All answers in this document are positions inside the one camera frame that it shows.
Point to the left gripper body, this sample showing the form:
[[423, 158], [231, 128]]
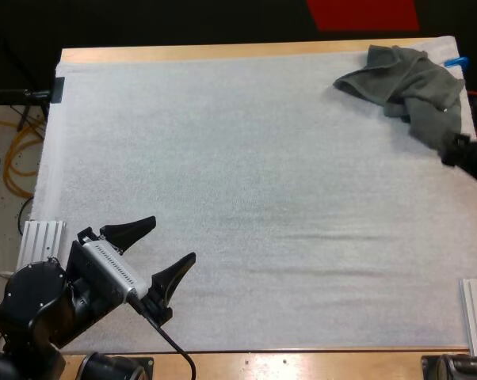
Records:
[[88, 293]]

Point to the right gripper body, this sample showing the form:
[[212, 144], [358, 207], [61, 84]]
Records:
[[466, 156]]

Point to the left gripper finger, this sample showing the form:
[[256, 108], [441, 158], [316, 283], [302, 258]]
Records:
[[169, 281], [127, 233]]

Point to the grey-green towel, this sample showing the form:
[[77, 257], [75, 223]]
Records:
[[381, 83], [432, 126]]

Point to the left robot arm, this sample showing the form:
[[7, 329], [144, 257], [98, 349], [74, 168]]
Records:
[[28, 301]]

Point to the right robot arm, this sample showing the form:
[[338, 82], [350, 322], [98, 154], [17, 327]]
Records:
[[456, 368]]

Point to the blue clip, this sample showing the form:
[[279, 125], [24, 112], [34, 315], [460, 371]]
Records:
[[456, 61]]

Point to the dark clamp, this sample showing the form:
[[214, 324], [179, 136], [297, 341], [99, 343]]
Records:
[[58, 90]]

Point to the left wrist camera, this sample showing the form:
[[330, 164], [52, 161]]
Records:
[[115, 269]]

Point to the ribbed aluminium rail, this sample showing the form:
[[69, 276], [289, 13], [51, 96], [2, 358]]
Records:
[[474, 316], [40, 241]]

